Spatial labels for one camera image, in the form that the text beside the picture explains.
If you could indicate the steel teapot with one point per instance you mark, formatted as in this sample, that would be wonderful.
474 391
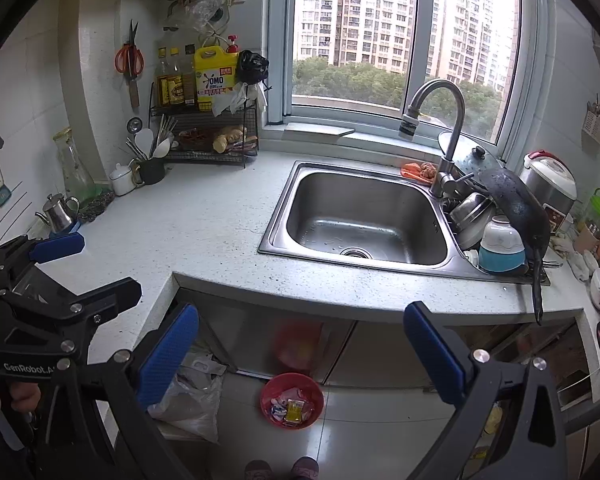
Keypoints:
59 215

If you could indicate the blue white wrapper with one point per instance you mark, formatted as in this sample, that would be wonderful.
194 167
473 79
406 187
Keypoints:
278 409

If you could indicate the steel pot lid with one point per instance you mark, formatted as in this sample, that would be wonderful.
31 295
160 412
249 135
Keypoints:
475 157

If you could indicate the ginger root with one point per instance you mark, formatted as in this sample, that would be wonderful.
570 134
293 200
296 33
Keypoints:
225 140

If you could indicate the steel wool scrubber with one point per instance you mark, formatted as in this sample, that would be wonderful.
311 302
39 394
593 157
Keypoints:
96 206

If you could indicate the steel ladle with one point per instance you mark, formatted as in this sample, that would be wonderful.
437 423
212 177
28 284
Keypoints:
134 124

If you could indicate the white thin plastic bag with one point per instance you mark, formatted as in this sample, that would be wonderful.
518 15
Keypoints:
232 100

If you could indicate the yellow detergent jug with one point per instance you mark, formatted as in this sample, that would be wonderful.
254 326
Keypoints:
214 85

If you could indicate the person's left hand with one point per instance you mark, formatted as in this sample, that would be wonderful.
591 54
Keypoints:
25 400

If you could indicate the steel faucet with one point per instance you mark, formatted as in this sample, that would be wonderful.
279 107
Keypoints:
439 180

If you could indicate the window frame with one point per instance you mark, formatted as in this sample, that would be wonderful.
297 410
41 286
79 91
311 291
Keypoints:
424 35

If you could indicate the white and blue bowl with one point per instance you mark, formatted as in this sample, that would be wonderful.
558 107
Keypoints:
502 257

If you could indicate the rice cooker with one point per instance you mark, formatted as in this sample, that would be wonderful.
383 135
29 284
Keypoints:
550 185

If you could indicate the wall mounted holder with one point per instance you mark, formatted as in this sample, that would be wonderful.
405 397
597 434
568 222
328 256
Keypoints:
595 122

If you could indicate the cooking oil bottle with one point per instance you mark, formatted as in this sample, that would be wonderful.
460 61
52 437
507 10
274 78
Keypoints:
163 87

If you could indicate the red chili peppers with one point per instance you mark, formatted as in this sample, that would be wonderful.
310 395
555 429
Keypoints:
195 139

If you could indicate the yellow sauce packet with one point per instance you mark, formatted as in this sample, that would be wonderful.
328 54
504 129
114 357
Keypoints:
294 411

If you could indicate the glass carafe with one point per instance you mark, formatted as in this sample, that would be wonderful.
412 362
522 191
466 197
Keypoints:
75 170

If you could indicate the dark sauce bottle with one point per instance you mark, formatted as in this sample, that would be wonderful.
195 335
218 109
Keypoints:
189 82

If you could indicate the beige cabinet door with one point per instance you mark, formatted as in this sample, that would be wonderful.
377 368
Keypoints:
380 355

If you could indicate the white woven sack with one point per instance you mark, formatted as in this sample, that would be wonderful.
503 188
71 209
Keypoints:
180 407

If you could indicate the black plastic bag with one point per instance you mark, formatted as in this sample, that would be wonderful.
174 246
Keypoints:
251 67

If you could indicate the yellow label sauce bottle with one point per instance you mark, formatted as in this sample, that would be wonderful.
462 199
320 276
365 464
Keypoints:
176 89

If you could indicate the orange carrot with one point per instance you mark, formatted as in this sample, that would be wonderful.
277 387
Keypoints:
415 170

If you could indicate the white rice spoon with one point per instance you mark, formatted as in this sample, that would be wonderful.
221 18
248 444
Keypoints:
143 139
163 147

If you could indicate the black utensil mug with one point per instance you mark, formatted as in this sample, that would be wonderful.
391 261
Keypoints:
151 172

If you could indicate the stainless steel sink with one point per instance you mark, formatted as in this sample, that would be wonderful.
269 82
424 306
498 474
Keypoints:
360 200

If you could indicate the clear plastic bag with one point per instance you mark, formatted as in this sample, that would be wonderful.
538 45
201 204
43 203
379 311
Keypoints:
202 12

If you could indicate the steel cabinet door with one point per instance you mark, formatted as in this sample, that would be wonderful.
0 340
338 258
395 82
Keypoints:
240 335

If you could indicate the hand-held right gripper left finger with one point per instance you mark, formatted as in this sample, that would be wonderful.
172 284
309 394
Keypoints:
167 360

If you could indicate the black wok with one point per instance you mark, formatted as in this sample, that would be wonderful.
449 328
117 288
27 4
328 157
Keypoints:
517 210

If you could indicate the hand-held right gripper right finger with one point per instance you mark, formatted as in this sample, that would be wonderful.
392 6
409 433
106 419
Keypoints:
435 355

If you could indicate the red plastic bucket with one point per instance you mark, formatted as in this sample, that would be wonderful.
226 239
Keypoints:
267 391

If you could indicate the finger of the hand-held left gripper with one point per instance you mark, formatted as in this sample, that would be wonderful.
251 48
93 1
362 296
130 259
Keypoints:
57 247
107 300

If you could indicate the steel bowl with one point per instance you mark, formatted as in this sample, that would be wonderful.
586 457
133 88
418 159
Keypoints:
472 215

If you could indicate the white lidded pot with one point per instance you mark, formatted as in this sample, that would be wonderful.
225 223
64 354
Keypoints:
122 180

